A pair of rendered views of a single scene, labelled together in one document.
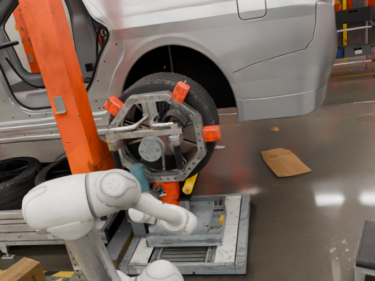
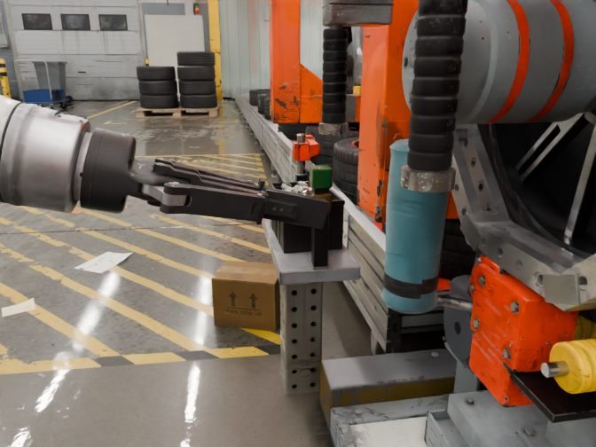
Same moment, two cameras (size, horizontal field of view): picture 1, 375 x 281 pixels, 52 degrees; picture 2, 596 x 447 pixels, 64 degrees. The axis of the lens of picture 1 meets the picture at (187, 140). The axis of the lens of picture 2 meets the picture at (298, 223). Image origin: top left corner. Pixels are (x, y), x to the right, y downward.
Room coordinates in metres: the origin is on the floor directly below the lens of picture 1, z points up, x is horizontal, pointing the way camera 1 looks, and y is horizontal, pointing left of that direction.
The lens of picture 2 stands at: (1.55, -0.25, 0.84)
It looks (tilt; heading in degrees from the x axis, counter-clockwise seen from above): 18 degrees down; 66
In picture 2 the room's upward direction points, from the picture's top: straight up
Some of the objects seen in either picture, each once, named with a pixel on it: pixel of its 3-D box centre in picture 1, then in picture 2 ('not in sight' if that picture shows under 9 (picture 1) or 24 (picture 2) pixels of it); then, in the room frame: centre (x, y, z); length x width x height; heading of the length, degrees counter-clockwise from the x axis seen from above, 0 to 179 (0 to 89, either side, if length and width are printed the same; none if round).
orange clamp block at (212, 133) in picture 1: (211, 133); not in sight; (2.00, -0.14, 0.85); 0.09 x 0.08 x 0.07; 76
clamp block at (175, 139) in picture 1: (176, 137); not in sight; (1.84, 0.05, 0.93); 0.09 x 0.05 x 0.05; 166
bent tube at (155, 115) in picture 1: (163, 114); not in sight; (1.93, 0.10, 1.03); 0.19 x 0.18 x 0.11; 166
